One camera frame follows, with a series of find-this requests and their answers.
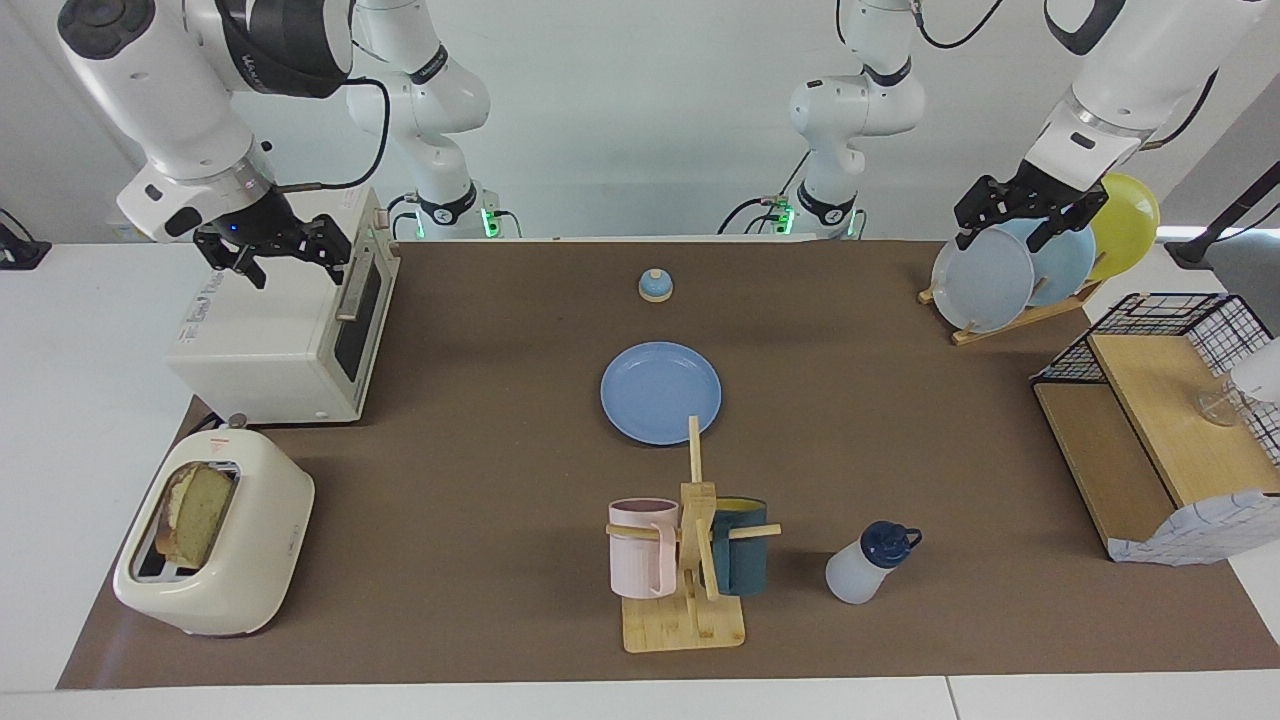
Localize wooden mug tree stand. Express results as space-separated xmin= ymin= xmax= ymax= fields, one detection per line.
xmin=605 ymin=416 xmax=783 ymax=654

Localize white rounded object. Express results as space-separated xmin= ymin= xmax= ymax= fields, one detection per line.
xmin=1228 ymin=338 xmax=1280 ymax=401

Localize pale grey-blue plate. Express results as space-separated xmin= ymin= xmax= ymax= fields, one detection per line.
xmin=931 ymin=227 xmax=1035 ymax=333

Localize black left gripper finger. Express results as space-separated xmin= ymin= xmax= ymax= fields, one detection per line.
xmin=953 ymin=198 xmax=998 ymax=252
xmin=1025 ymin=205 xmax=1084 ymax=254

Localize black device with cable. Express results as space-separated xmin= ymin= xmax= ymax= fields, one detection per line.
xmin=0 ymin=208 xmax=53 ymax=271

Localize clear glass cup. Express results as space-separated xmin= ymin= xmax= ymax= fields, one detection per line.
xmin=1195 ymin=380 xmax=1251 ymax=428

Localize black right base cable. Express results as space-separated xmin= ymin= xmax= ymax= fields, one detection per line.
xmin=385 ymin=190 xmax=523 ymax=241

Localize cream two-slot toaster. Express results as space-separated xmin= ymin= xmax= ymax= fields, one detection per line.
xmin=113 ymin=425 xmax=316 ymax=638

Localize light blue plate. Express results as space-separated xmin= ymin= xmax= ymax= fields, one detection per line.
xmin=1000 ymin=215 xmax=1097 ymax=308

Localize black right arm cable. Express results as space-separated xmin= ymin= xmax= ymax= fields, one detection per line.
xmin=272 ymin=76 xmax=393 ymax=193

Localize white toaster oven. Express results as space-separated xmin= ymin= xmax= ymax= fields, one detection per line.
xmin=165 ymin=186 xmax=401 ymax=425

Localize wooden plate rack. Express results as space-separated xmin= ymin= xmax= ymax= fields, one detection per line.
xmin=918 ymin=278 xmax=1106 ymax=347

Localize white patterned cloth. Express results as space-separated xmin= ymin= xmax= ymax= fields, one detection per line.
xmin=1108 ymin=490 xmax=1280 ymax=567

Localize toast bread slice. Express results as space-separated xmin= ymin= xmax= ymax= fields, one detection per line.
xmin=155 ymin=462 xmax=238 ymax=569

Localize teal mug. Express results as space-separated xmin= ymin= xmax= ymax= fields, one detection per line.
xmin=712 ymin=497 xmax=769 ymax=598

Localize brown table mat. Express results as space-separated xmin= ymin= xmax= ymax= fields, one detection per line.
xmin=57 ymin=240 xmax=1280 ymax=691

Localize black clamp stand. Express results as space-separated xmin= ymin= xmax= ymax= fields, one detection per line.
xmin=1165 ymin=160 xmax=1280 ymax=271

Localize wood and wire shelf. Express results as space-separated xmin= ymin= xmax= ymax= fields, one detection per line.
xmin=1030 ymin=293 xmax=1280 ymax=563

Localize pink mug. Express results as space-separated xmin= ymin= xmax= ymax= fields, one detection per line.
xmin=608 ymin=498 xmax=681 ymax=599

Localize yellow plate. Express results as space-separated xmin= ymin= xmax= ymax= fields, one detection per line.
xmin=1085 ymin=173 xmax=1161 ymax=283

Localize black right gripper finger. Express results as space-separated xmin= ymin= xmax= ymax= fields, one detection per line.
xmin=312 ymin=213 xmax=355 ymax=289
xmin=226 ymin=248 xmax=271 ymax=292

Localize blue round plate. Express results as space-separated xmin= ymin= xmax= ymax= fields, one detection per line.
xmin=600 ymin=342 xmax=723 ymax=447

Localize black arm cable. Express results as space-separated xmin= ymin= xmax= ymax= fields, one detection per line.
xmin=272 ymin=76 xmax=393 ymax=193
xmin=912 ymin=0 xmax=1223 ymax=153

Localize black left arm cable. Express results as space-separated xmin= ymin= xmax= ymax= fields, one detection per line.
xmin=912 ymin=0 xmax=1223 ymax=153

